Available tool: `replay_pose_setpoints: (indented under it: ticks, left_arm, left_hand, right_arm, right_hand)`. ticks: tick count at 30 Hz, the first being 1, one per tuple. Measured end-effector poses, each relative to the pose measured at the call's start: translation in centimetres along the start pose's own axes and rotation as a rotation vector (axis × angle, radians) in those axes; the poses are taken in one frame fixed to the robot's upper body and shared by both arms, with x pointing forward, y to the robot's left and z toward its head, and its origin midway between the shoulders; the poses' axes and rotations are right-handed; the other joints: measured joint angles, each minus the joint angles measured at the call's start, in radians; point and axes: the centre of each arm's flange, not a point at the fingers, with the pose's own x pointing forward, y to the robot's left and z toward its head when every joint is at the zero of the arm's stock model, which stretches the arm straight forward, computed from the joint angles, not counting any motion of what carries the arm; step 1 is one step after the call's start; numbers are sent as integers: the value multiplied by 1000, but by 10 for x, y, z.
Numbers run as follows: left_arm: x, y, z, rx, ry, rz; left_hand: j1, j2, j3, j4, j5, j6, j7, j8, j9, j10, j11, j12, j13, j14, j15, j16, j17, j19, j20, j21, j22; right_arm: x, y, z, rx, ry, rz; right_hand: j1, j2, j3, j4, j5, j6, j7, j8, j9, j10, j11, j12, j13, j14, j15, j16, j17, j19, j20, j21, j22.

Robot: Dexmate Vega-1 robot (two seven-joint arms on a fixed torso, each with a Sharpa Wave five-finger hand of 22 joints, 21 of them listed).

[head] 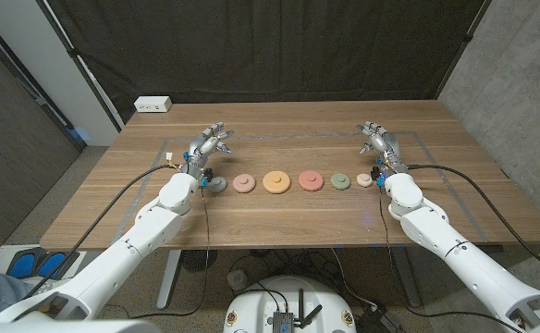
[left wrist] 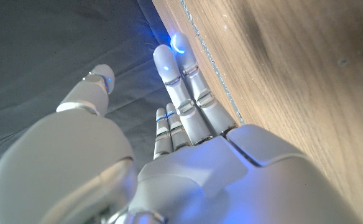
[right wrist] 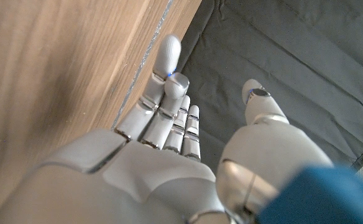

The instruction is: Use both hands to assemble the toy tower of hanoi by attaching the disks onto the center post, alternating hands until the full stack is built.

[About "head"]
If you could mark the white power strip box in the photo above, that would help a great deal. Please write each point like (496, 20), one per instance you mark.
(152, 104)

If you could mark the large orange disk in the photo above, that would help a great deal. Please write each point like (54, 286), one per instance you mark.
(276, 182)

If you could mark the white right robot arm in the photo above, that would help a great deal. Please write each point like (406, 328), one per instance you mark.
(464, 259)

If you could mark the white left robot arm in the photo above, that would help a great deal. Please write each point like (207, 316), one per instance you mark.
(113, 261)

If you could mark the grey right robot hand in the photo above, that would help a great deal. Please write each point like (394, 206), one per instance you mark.
(385, 143)

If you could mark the black floor power strip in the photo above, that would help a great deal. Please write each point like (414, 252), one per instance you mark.
(378, 321)

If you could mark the dusty pink disk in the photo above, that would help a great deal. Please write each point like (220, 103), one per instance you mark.
(244, 183)

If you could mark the black backdrop curtain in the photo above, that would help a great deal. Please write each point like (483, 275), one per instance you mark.
(270, 46)

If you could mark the blue right wrist connector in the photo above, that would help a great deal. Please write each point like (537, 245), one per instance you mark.
(380, 180)

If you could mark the black backdrop stand pole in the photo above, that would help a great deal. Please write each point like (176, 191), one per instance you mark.
(468, 38)
(72, 52)

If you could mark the coral red disk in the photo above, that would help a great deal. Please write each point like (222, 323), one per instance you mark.
(311, 181)

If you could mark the small cream disk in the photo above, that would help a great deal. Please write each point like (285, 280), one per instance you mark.
(364, 180)

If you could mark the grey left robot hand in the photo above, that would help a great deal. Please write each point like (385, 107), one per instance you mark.
(205, 145)

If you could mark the round black floor fan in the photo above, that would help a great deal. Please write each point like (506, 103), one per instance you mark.
(198, 260)

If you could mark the green disk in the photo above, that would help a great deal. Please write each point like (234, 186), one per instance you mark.
(340, 181)

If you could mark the blue foot pedal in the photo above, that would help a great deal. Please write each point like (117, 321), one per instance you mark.
(22, 264)
(52, 263)

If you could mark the round grey floor object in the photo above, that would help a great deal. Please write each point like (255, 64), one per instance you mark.
(237, 280)

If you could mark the grey box with black antennas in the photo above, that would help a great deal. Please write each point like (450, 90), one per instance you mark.
(283, 321)

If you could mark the small dark grey disk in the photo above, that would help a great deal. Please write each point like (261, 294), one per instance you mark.
(220, 186)

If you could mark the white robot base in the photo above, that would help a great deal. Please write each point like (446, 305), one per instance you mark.
(256, 310)

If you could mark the metal table leg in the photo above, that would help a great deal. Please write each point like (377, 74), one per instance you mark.
(408, 282)
(168, 277)

